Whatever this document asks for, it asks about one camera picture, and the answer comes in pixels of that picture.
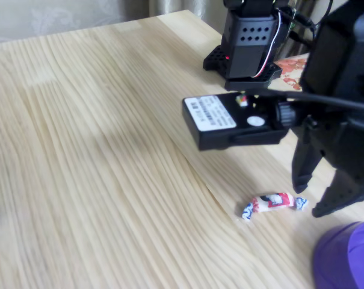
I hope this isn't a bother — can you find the red and white candy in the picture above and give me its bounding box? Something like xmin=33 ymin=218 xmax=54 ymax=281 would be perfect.
xmin=241 ymin=191 xmax=309 ymax=222

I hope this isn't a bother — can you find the purple bowl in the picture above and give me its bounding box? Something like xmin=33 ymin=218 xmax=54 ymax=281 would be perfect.
xmin=312 ymin=219 xmax=364 ymax=289

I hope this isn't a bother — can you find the floral patterned cloth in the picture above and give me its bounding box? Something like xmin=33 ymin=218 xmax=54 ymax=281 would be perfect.
xmin=273 ymin=52 xmax=310 ymax=93

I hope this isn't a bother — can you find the beige curtain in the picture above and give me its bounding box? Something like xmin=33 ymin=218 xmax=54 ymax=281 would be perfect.
xmin=148 ymin=0 xmax=227 ymax=34

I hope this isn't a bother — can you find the black camera box white label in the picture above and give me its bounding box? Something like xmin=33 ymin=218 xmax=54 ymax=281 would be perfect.
xmin=181 ymin=93 xmax=297 ymax=151

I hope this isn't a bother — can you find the red white black servo wire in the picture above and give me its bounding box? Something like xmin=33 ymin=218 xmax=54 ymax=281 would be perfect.
xmin=250 ymin=8 xmax=288 ymax=79

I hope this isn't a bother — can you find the thin black looped cable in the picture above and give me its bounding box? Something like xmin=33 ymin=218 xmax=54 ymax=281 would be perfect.
xmin=312 ymin=0 xmax=335 ymax=31

